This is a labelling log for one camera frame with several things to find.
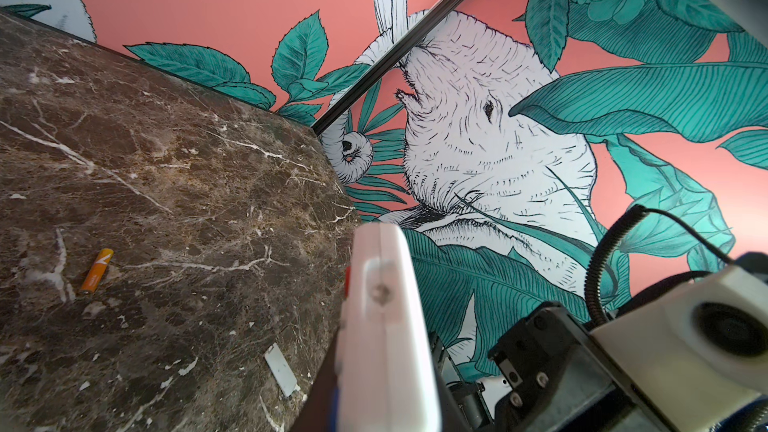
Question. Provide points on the orange battery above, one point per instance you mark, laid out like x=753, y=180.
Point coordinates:
x=97, y=271

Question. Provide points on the white battery cover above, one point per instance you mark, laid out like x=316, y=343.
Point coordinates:
x=281, y=370

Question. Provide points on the right black frame post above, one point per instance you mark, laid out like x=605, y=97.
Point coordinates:
x=389, y=60

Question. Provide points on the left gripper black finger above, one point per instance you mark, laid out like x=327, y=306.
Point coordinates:
x=319, y=411

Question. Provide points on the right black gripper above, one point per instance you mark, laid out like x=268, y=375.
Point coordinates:
x=561, y=381

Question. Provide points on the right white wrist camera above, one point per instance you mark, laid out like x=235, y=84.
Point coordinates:
x=699, y=352

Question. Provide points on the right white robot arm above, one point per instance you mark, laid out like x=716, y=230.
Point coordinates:
x=470, y=406

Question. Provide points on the white remote control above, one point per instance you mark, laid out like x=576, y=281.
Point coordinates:
x=383, y=364

